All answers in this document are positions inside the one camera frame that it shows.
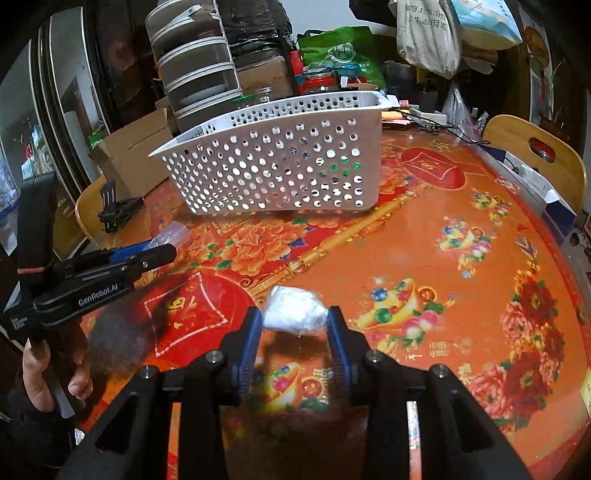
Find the translucent plastic bag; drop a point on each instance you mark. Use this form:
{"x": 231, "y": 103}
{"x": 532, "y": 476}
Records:
{"x": 455, "y": 108}

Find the white plastic wad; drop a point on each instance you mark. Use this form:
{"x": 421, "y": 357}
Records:
{"x": 293, "y": 314}

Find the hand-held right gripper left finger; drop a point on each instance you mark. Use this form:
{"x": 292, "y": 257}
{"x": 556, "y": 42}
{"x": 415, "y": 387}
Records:
{"x": 247, "y": 355}

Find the white and blue paper bag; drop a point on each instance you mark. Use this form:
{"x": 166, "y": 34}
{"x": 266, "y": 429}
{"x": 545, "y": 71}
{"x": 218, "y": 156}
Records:
{"x": 540, "y": 184}

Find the green shopping bag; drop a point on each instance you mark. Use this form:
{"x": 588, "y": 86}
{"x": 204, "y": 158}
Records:
{"x": 341, "y": 55}

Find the person's left hand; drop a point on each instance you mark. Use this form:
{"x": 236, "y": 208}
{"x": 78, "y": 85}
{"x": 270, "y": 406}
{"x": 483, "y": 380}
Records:
{"x": 39, "y": 374}

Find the red floral tablecloth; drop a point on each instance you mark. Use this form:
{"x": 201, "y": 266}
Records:
{"x": 415, "y": 258}

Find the dark glass jar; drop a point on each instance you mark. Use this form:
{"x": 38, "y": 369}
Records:
{"x": 265, "y": 92}

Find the beige canvas tote bag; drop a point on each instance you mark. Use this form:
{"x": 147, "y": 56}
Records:
{"x": 427, "y": 37}

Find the black hanging bag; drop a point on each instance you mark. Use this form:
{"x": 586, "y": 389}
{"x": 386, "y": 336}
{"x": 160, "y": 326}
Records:
{"x": 369, "y": 7}

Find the dark mirrored wardrobe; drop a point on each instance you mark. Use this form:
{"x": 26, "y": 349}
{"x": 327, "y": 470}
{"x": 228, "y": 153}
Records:
{"x": 69, "y": 92}

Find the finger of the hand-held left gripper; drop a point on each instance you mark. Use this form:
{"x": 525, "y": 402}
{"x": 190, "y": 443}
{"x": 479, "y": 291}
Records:
{"x": 157, "y": 256}
{"x": 131, "y": 252}

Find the clear plastic bag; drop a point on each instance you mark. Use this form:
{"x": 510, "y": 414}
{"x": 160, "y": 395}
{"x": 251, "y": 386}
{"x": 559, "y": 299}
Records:
{"x": 171, "y": 235}

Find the black storage bag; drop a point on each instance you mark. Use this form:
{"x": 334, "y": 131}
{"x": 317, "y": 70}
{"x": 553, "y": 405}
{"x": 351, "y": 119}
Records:
{"x": 251, "y": 21}

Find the person's left forearm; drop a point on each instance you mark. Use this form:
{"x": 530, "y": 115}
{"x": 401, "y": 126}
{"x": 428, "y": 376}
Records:
{"x": 27, "y": 438}

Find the black clamp holder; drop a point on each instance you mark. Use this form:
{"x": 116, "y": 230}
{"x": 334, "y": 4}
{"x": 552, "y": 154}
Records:
{"x": 115, "y": 210}

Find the round red wall ornament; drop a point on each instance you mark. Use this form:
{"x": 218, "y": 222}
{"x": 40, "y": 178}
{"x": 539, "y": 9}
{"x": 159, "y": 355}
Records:
{"x": 535, "y": 41}

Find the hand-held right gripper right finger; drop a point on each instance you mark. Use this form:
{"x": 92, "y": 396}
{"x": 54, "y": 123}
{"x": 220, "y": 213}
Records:
{"x": 339, "y": 355}

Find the teal printed tote bag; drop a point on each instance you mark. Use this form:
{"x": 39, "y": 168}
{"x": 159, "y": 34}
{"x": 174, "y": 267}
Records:
{"x": 485, "y": 23}

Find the white perforated plastic basket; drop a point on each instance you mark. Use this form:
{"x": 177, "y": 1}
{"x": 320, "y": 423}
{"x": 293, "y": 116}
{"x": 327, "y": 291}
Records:
{"x": 277, "y": 157}

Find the potted plant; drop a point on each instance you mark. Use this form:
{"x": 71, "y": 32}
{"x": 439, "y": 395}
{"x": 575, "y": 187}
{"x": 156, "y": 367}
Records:
{"x": 558, "y": 92}

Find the white power strip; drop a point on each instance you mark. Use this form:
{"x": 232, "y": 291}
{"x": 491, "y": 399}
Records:
{"x": 425, "y": 113}

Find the glass jar with red lid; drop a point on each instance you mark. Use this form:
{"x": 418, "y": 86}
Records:
{"x": 318, "y": 83}

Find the open cardboard box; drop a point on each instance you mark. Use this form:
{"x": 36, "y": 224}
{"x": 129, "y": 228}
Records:
{"x": 131, "y": 152}

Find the blue and white plastic bag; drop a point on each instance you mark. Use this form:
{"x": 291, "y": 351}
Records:
{"x": 5, "y": 184}

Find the wooden chair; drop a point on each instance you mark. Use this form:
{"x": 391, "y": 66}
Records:
{"x": 517, "y": 134}
{"x": 90, "y": 207}

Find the closed cardboard box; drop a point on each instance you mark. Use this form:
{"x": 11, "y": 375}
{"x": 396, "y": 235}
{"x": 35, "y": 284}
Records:
{"x": 265, "y": 78}

